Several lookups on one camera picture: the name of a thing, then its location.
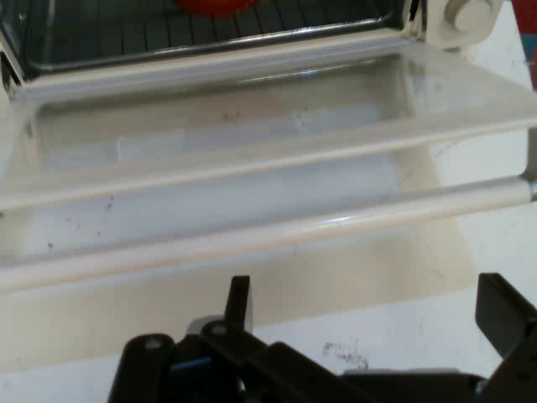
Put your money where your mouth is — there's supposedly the white round oven knob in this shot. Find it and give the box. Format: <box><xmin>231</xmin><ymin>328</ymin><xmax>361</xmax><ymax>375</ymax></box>
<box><xmin>443</xmin><ymin>0</ymin><xmax>500</xmax><ymax>33</ymax></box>

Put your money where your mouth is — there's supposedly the white glass oven door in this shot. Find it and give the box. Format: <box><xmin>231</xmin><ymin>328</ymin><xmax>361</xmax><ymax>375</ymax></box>
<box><xmin>0</xmin><ymin>29</ymin><xmax>537</xmax><ymax>297</ymax></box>

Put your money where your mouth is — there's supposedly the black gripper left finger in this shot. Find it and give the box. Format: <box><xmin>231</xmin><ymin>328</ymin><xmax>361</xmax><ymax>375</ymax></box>
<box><xmin>107</xmin><ymin>275</ymin><xmax>362</xmax><ymax>403</ymax></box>

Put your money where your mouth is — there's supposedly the red and blue background object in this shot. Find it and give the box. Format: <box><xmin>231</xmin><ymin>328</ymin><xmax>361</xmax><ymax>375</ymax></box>
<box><xmin>512</xmin><ymin>0</ymin><xmax>537</xmax><ymax>92</ymax></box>

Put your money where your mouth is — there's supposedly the dark wire oven rack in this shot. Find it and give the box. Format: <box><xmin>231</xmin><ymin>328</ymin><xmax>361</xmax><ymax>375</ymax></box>
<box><xmin>24</xmin><ymin>0</ymin><xmax>398</xmax><ymax>58</ymax></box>

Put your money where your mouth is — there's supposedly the white toaster oven body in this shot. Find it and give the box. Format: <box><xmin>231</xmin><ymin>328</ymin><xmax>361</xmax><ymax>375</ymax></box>
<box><xmin>0</xmin><ymin>0</ymin><xmax>504</xmax><ymax>100</ymax></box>

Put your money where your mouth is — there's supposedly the red round object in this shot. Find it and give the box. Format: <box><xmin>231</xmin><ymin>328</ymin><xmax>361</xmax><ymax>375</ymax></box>
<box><xmin>174</xmin><ymin>0</ymin><xmax>258</xmax><ymax>16</ymax></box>

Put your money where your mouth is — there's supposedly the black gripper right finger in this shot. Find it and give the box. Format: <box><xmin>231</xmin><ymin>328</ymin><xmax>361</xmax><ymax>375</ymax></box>
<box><xmin>473</xmin><ymin>272</ymin><xmax>537</xmax><ymax>403</ymax></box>

